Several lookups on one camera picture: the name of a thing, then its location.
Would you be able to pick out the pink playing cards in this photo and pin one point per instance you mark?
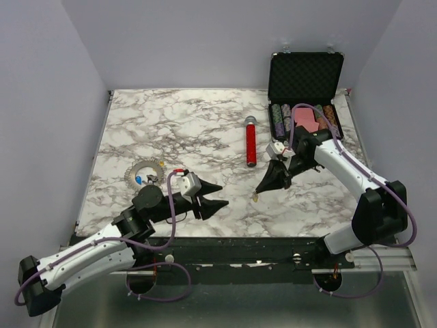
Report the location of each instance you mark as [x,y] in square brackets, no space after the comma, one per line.
[305,118]

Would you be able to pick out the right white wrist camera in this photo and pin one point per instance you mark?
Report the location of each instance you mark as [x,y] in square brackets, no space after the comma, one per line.
[277,151]

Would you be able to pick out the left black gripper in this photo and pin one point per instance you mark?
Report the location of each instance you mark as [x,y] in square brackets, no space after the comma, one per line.
[208,207]

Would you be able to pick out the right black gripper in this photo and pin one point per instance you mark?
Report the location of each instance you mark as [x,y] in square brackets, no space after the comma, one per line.
[276,176]

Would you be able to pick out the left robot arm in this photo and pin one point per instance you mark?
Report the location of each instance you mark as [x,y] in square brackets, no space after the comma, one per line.
[143,229]

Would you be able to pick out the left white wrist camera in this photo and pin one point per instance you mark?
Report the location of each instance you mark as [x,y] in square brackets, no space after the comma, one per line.
[189,185]

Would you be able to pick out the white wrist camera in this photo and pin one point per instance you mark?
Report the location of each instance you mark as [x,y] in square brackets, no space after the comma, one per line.
[189,185]
[277,151]

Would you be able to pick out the red glitter microphone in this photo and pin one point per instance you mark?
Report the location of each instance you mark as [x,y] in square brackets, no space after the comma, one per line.
[251,148]

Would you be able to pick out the black poker chip case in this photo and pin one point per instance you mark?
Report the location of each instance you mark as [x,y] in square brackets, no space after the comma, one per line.
[302,77]

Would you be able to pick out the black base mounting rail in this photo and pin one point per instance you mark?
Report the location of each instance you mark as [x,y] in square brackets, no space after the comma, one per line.
[214,260]

